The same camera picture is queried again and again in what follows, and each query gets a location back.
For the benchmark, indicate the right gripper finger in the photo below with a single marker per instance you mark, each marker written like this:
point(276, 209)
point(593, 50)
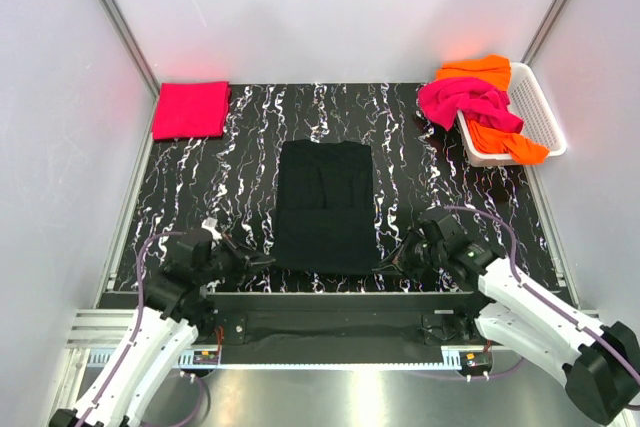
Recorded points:
point(391, 265)
point(402, 255)

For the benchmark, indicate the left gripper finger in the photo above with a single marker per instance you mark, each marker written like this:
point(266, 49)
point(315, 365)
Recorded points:
point(239, 251)
point(254, 265)

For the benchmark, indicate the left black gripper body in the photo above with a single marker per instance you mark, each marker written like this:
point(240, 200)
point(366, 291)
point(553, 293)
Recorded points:
point(224, 262)

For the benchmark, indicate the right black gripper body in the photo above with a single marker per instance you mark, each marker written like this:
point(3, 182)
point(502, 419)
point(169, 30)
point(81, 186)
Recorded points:
point(423, 255)

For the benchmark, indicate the black t-shirt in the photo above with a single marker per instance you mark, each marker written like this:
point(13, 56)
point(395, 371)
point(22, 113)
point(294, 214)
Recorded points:
point(324, 214)

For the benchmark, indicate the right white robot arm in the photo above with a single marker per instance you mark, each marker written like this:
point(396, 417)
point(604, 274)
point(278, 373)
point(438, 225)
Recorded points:
point(596, 364)

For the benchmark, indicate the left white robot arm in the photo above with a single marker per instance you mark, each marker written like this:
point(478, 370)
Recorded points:
point(172, 268)

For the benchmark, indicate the crumpled pink t-shirt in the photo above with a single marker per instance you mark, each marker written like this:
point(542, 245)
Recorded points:
point(478, 100)

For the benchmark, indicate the white plastic basket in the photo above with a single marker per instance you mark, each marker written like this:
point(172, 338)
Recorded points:
point(528, 102)

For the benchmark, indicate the folded pink t-shirt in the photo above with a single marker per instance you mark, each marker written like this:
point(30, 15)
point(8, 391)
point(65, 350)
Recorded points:
point(191, 110)

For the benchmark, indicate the orange t-shirt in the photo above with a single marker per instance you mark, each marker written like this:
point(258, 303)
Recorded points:
point(494, 69)

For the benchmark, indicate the aluminium frame rail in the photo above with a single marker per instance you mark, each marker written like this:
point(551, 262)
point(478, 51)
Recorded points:
point(100, 327)

